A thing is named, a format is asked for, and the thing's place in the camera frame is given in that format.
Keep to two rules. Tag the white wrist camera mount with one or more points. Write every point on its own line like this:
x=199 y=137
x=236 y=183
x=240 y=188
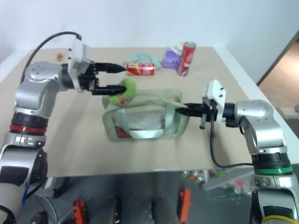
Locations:
x=216 y=98
x=78 y=56

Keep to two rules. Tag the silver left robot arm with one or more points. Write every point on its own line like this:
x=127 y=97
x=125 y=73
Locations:
x=35 y=93

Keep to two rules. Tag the clear bin with colourful items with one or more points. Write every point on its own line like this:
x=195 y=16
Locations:
x=231 y=184

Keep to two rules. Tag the green mesh zipper pouch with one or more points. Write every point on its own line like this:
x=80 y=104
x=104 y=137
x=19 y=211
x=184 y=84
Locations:
x=144 y=116

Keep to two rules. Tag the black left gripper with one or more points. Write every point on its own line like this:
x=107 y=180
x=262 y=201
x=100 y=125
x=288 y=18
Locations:
x=90 y=82

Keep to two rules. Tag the orange black clamp tool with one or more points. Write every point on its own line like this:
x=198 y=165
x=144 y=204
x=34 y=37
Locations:
x=79 y=211
x=185 y=203

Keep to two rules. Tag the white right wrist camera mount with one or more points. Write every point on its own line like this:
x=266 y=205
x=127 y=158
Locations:
x=216 y=98

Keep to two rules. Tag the light green cloth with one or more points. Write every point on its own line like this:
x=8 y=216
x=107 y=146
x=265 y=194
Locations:
x=142 y=58

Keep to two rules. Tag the grey rounded robot base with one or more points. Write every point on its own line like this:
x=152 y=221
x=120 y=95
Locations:
x=44 y=208

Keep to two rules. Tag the red soda can with yellow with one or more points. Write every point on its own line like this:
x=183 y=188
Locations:
x=142 y=69

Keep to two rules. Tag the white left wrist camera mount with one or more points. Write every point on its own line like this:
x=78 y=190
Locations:
x=78 y=56

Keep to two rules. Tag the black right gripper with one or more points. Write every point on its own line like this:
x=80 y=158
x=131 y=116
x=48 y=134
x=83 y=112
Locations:
x=208 y=112

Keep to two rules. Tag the purple tissue pack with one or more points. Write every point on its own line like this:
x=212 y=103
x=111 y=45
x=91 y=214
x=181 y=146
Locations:
x=171 y=59

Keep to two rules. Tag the small red yellow toy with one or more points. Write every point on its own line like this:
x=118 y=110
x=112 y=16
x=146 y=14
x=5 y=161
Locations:
x=59 y=56

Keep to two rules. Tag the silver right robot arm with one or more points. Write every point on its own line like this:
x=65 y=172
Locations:
x=264 y=130

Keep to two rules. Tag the tall red soda can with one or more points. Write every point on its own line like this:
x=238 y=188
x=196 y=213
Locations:
x=187 y=58

